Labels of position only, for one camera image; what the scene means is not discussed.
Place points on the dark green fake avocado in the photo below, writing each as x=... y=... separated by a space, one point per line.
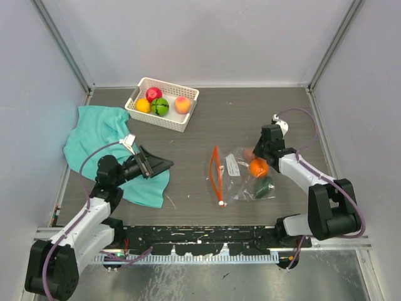
x=263 y=186

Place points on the red fake apple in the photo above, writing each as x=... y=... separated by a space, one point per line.
x=152 y=94

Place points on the grey slotted cable duct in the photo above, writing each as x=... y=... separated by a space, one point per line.
x=219 y=259

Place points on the green fake fruit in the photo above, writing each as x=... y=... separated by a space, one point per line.
x=160 y=107

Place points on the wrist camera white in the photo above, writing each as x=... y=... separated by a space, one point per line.
x=283 y=125
x=128 y=143

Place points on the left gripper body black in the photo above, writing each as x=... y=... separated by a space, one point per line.
x=132 y=169

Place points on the clear zip bag orange seal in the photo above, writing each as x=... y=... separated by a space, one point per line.
x=229 y=178

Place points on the white perforated plastic basket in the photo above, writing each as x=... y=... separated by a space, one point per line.
x=170 y=91

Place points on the brown fake kiwi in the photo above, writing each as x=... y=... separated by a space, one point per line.
x=249 y=154

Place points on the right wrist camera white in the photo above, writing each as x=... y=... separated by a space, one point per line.
x=283 y=125

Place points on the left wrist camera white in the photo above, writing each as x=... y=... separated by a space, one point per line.
x=128 y=143

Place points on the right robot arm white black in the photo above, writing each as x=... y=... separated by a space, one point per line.
x=332 y=207

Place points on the orange fake orange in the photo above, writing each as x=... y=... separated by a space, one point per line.
x=258 y=168

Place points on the yellow fake lemon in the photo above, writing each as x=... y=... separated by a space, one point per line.
x=143 y=105

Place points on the teal cloth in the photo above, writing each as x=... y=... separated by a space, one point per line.
x=99 y=126

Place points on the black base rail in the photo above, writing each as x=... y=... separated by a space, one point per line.
x=202 y=240

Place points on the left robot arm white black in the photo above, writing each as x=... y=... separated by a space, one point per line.
x=55 y=265

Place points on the fake peach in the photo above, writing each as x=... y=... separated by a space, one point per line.
x=182 y=105

